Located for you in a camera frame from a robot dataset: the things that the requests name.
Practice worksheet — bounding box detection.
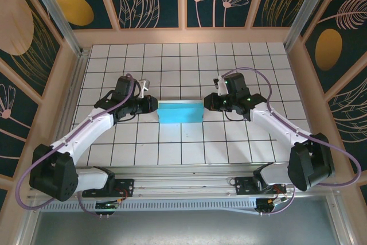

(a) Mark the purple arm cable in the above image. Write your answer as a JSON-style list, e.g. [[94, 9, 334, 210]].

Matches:
[[220, 67, 362, 216], [15, 72, 135, 217]]

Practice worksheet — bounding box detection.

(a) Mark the perforated grey cable duct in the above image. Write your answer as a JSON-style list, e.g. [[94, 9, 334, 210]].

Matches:
[[40, 200, 260, 215]]

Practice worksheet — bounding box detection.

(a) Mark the aluminium side rail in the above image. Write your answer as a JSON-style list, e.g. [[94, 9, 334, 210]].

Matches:
[[58, 48, 92, 171]]

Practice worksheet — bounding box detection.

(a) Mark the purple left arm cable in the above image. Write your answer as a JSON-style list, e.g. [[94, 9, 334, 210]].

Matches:
[[15, 72, 135, 217]]

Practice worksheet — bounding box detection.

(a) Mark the aluminium frame post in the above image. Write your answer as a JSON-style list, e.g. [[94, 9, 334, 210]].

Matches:
[[283, 0, 336, 53], [22, 0, 84, 56]]

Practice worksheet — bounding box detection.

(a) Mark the white and blue paper box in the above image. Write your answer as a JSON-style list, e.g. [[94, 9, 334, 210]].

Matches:
[[157, 99, 205, 125]]

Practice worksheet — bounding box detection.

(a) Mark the grey metal panel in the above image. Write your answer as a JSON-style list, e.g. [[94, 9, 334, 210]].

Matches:
[[30, 212, 338, 245]]

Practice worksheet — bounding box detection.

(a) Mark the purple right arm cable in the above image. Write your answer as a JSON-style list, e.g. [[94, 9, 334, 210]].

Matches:
[[220, 67, 362, 216]]

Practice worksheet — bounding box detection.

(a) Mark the long aluminium base rail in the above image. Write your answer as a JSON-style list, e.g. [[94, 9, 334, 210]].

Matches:
[[28, 162, 339, 200]]

